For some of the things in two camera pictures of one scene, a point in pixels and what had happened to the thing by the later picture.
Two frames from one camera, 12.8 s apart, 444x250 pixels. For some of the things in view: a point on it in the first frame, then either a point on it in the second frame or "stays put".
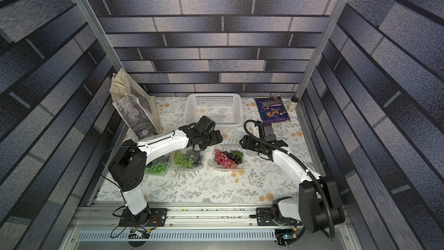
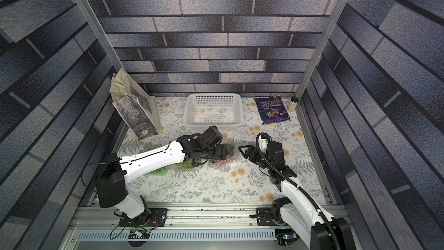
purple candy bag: [272, 109] stays put
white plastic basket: [226, 109] stays put
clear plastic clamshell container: [163, 166] stays put
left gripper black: [217, 138] → [222, 152]
